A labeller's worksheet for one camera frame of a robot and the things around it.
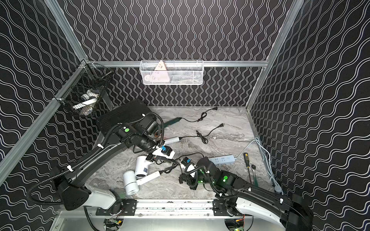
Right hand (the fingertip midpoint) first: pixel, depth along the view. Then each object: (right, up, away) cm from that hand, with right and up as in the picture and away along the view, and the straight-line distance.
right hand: (181, 175), depth 73 cm
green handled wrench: (+43, -7, +10) cm, 45 cm away
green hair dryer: (-8, +28, +37) cm, 47 cm away
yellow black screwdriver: (+41, +5, +17) cm, 44 cm away
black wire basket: (-63, +46, +19) cm, 80 cm away
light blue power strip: (+25, +4, +15) cm, 30 cm away
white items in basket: (-50, +39, +3) cm, 63 cm away
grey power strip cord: (+57, +6, +26) cm, 63 cm away
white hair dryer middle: (-23, +2, +11) cm, 26 cm away
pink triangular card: (-13, +56, +15) cm, 60 cm away
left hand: (-5, +12, -7) cm, 15 cm away
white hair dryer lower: (-26, -6, +4) cm, 28 cm away
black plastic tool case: (-44, +34, +37) cm, 67 cm away
